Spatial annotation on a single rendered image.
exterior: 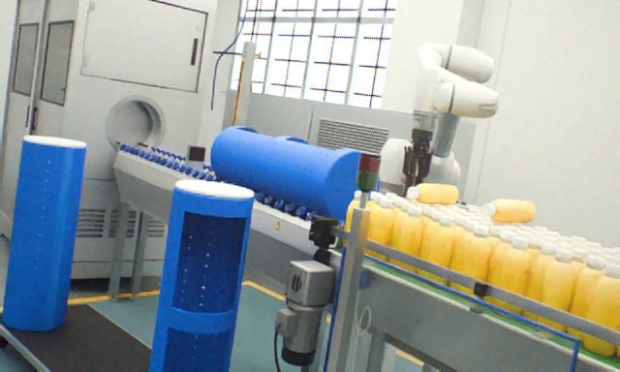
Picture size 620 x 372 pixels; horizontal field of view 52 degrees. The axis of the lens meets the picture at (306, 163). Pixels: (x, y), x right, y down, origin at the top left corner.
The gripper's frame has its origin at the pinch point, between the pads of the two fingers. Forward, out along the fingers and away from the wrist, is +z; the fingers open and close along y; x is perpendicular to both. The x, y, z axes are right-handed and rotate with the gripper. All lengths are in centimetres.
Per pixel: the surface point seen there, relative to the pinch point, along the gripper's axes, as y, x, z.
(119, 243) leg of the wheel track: 13, -219, 78
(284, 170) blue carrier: 19, -51, 4
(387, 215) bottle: 19.9, 9.0, 8.9
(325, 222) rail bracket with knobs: 28.5, -10.7, 15.9
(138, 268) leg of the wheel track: -1, -219, 95
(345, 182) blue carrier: 9.6, -24.9, 3.8
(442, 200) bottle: -1.1, 12.8, 2.2
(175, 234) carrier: 68, -41, 28
